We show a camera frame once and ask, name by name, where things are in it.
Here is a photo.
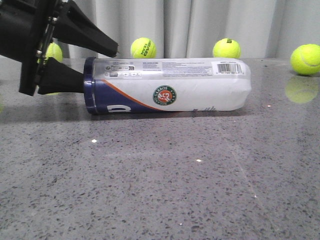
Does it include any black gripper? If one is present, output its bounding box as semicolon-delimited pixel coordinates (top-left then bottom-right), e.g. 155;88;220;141
0;0;118;96

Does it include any white blue tennis ball can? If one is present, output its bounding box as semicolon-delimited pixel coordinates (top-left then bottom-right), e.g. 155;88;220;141
83;57;252;115

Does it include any Roland Garros tennis ball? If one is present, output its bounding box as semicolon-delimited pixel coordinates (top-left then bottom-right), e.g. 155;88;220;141
37;41;64;96

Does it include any Head Team tennis ball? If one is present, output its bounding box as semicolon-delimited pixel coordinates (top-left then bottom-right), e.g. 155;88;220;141
130;37;157;59

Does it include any Wilson tennis ball at back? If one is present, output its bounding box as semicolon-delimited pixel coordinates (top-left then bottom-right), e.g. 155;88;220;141
212;38;241;59

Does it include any plain tennis ball far right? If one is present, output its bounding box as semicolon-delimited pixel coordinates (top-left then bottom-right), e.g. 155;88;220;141
290;43;320;76

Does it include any grey pleated curtain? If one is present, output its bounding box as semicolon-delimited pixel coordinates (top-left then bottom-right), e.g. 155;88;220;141
77;0;320;59

